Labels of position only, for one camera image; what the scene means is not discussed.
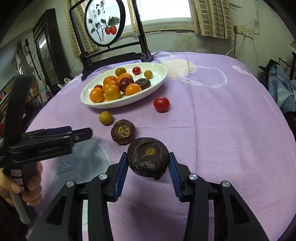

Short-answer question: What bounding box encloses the large orange mandarin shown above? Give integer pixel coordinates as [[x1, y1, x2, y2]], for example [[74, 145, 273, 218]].
[[116, 73, 133, 85]]

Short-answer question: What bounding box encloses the purple patterned tablecloth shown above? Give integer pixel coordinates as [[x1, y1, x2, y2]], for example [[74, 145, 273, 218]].
[[29, 52, 295, 240]]

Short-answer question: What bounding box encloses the small mandarin orange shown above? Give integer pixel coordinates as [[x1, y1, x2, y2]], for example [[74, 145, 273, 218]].
[[104, 85, 121, 101]]

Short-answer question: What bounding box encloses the large yellow-green citrus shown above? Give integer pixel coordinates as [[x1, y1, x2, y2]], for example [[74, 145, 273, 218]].
[[115, 67, 126, 77]]

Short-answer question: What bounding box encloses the person's left hand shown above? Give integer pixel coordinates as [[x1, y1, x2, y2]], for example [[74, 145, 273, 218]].
[[0, 162, 43, 206]]

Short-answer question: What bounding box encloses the right beige checked curtain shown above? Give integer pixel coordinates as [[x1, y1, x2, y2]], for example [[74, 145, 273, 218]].
[[190, 0, 235, 41]]

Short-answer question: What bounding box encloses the white oval plate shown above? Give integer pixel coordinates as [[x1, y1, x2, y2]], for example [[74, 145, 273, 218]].
[[80, 63, 168, 109]]

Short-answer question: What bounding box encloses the white wall cable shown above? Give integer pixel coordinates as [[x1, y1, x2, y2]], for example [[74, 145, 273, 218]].
[[225, 26, 254, 57]]

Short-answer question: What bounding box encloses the white plastic bag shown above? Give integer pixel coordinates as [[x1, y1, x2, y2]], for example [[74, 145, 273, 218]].
[[57, 78, 72, 89]]

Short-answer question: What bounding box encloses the blue clothes pile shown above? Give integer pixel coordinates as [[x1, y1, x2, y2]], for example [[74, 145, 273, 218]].
[[268, 64, 295, 114]]

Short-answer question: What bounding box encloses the black framed round screen ornament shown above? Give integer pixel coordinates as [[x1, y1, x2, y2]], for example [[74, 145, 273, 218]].
[[69, 1, 154, 81]]

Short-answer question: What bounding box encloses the yellow-orange citrus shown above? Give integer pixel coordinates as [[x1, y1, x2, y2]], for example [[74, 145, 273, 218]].
[[125, 83, 142, 96]]

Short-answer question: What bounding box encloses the small yellow-green kumquat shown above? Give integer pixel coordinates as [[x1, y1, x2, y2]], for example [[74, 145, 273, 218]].
[[144, 70, 153, 79], [99, 111, 113, 126]]

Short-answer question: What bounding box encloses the beige checked curtain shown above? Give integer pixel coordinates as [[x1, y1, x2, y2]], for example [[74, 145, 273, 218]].
[[64, 0, 100, 58], [190, 0, 235, 41]]

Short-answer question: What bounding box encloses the dark wooden cabinet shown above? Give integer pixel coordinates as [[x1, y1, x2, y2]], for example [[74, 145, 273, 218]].
[[33, 9, 70, 95]]

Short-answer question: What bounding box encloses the left beige checked curtain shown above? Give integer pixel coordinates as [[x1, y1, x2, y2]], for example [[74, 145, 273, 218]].
[[64, 0, 100, 58]]

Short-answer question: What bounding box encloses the dark wrinkled passion fruit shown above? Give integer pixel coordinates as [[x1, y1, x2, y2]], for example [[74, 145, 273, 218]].
[[127, 137, 170, 180]]

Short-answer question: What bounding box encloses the dark red plum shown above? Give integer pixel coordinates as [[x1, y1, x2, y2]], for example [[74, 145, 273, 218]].
[[118, 77, 134, 93]]

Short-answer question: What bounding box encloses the dark oblong passion fruit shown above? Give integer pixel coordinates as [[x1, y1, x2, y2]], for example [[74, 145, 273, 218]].
[[111, 120, 135, 146]]

